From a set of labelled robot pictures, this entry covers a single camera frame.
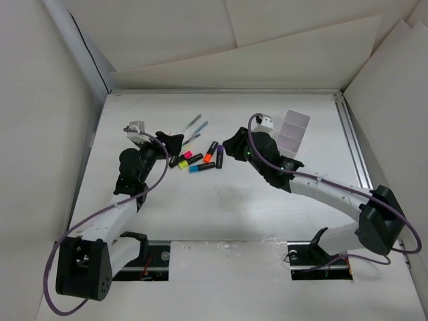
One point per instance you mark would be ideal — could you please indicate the black gel pen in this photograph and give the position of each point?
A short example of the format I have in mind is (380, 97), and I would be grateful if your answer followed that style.
(191, 139)

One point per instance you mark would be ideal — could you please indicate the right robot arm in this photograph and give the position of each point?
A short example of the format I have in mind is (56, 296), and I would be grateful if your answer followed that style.
(375, 225)

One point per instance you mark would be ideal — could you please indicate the orange cap highlighter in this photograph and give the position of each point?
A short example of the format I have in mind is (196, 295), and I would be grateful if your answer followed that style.
(209, 154)

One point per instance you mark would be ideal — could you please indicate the purple cap highlighter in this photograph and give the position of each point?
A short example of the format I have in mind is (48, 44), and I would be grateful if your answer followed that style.
(219, 157)

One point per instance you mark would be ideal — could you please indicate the light blue pen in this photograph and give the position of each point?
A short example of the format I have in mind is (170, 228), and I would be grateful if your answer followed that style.
(199, 129)

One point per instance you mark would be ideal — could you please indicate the aluminium rail right side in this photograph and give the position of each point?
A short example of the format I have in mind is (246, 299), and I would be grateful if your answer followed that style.
(359, 164)

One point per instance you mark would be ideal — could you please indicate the blue cap highlighter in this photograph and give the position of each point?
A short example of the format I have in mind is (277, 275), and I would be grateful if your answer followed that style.
(201, 167)

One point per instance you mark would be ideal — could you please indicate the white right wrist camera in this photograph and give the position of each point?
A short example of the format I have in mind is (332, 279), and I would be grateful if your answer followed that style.
(263, 126)

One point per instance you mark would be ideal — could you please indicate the pink cap highlighter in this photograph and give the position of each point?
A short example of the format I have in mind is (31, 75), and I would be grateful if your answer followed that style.
(175, 160)

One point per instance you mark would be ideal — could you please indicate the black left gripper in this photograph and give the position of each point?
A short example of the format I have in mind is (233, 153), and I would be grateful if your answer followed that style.
(172, 143)

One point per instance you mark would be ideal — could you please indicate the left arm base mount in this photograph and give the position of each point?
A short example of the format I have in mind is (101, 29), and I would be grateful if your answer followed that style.
(153, 268)

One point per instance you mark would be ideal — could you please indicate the white compartment organizer box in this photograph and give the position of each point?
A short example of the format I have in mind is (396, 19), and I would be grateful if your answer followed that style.
(291, 133)

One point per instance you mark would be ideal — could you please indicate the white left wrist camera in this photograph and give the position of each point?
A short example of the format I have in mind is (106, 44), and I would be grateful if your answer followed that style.
(134, 132)

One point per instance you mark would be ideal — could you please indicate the grey green pen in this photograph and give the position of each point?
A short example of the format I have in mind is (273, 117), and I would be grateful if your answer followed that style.
(192, 122)

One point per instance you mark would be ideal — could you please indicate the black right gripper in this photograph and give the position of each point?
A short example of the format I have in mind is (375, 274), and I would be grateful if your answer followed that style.
(234, 145)

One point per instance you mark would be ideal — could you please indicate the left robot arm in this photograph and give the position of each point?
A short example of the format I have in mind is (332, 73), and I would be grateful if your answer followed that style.
(90, 259)

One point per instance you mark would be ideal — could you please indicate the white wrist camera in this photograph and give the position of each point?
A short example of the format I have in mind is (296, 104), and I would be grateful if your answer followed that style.
(263, 126)
(134, 132)

